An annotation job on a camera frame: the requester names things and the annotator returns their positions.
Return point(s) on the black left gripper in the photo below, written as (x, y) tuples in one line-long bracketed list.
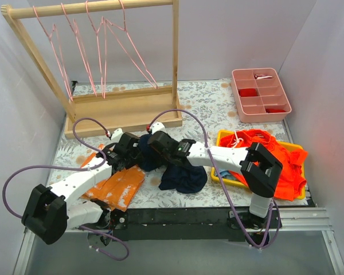
[(135, 147)]

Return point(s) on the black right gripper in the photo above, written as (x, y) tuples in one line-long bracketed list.
[(153, 137)]

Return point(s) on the navy blue shorts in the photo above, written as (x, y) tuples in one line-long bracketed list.
[(183, 180)]

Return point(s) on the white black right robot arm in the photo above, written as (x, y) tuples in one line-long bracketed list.
[(260, 169)]

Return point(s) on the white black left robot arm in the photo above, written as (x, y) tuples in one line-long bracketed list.
[(52, 210)]

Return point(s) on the orange white patterned shorts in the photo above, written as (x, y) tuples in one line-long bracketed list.
[(118, 190)]

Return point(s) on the bright orange shorts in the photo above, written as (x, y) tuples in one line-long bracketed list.
[(292, 172)]

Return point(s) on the wooden clothes rack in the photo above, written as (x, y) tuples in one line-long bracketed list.
[(131, 109)]

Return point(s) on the yellow plastic tray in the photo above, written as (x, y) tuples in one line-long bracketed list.
[(223, 137)]

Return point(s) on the light blue cloth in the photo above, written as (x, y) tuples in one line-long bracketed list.
[(225, 174)]

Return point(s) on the red white item in organizer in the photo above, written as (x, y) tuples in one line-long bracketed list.
[(262, 76)]

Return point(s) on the pink divided organizer tray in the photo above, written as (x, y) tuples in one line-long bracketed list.
[(271, 94)]

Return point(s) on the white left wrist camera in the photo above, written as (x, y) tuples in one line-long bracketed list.
[(115, 135)]

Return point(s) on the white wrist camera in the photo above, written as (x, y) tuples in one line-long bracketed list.
[(115, 135), (155, 127)]

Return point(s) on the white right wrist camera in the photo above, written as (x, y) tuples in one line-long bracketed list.
[(155, 127)]

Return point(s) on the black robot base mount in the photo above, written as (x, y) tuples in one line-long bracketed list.
[(186, 223)]

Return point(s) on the pink wire hanger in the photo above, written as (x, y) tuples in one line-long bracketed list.
[(102, 54), (75, 29), (131, 51), (55, 42)]

